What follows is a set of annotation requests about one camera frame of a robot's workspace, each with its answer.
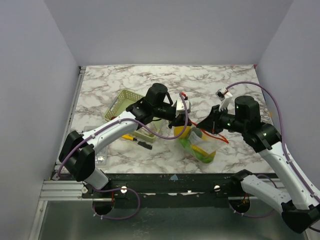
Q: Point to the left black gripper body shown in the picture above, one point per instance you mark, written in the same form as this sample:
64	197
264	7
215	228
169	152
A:
175	121

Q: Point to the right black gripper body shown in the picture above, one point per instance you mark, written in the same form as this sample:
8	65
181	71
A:
216	119

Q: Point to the dark green avocado toy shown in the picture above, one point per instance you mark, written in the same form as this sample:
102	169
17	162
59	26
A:
195	135

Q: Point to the clear zip top bag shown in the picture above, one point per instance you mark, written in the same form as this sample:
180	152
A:
210	143

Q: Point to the yellow corn toy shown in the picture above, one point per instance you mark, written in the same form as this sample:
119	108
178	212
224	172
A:
200	151

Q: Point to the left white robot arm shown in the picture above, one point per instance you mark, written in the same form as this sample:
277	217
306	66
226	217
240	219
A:
79	150

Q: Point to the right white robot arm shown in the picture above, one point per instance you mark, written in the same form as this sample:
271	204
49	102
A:
299	206

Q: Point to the clear plastic compartment box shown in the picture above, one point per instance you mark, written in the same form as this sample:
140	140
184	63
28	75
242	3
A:
101	157

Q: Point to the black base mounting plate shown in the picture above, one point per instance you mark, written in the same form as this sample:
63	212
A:
194	190

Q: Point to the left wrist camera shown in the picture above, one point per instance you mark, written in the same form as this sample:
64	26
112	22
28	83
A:
182	105

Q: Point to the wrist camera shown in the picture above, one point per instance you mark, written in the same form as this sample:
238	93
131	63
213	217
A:
182	105
225	97

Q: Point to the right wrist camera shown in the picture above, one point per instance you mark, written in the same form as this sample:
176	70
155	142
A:
225	97

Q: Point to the yellow handled black brush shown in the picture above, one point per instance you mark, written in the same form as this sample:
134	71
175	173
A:
139	142

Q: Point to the aluminium frame rail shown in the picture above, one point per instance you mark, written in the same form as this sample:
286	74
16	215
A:
61	191

